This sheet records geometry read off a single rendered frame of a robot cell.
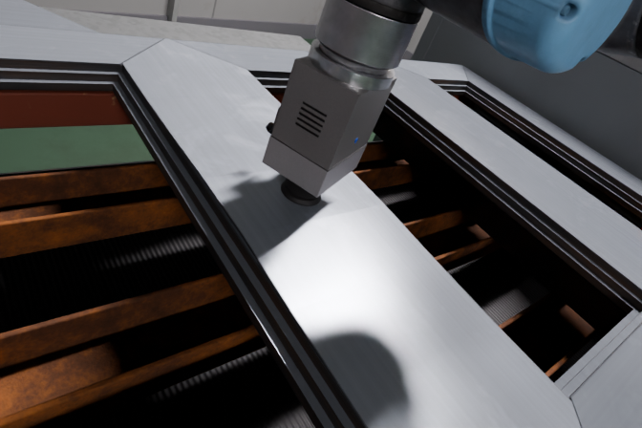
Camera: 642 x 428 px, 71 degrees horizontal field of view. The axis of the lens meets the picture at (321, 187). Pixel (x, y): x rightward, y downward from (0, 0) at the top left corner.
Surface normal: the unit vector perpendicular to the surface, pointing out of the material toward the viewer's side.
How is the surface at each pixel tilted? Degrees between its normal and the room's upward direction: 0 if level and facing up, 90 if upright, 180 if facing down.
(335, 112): 90
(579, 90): 90
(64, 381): 0
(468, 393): 0
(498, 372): 0
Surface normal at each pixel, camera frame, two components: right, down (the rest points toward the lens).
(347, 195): 0.33, -0.77
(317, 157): -0.48, 0.36
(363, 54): -0.04, 0.56
